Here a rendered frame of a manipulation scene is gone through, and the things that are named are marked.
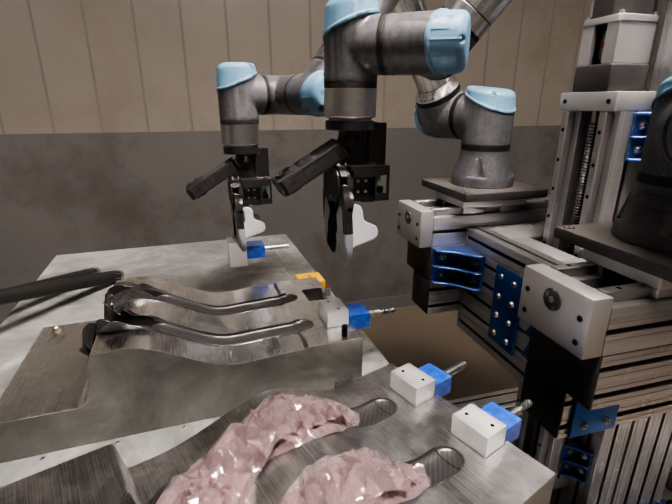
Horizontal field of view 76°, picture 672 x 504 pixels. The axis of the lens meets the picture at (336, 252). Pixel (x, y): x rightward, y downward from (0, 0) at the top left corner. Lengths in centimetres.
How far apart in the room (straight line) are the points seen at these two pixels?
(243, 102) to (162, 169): 149
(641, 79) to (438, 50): 51
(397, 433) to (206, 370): 27
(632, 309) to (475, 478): 32
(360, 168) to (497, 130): 54
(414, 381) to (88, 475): 38
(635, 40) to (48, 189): 226
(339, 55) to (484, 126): 55
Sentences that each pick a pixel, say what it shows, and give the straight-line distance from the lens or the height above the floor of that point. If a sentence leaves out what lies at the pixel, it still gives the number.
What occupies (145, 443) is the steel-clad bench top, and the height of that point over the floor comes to 80.
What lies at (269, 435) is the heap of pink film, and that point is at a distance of 49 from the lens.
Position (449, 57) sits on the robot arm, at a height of 129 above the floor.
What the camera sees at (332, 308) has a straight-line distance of 71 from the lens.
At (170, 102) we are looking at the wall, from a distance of 232.
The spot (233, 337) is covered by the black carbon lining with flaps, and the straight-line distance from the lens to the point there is 72.
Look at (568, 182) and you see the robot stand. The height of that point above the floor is 108.
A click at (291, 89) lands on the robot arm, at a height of 126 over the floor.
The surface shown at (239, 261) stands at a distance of 94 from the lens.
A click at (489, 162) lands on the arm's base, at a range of 111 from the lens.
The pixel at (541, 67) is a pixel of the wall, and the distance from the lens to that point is 299.
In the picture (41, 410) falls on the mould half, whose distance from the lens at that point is 70.
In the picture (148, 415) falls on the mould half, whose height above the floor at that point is 83.
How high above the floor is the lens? 123
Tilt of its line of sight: 19 degrees down
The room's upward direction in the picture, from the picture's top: straight up
